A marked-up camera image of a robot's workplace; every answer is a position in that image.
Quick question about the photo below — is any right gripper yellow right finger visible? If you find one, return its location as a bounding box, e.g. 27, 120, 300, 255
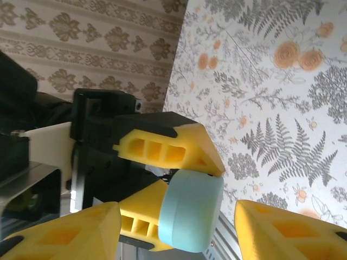
234, 199, 347, 260

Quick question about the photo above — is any aluminium frame profile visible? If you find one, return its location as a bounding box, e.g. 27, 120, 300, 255
205, 211, 241, 260

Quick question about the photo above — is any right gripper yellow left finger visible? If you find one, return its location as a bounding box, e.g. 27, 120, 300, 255
0, 201, 122, 260

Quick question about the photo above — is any blue earbud charging case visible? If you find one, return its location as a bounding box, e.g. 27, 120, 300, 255
158, 169, 225, 254

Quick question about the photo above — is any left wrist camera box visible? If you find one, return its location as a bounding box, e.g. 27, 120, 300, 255
0, 121, 75, 220

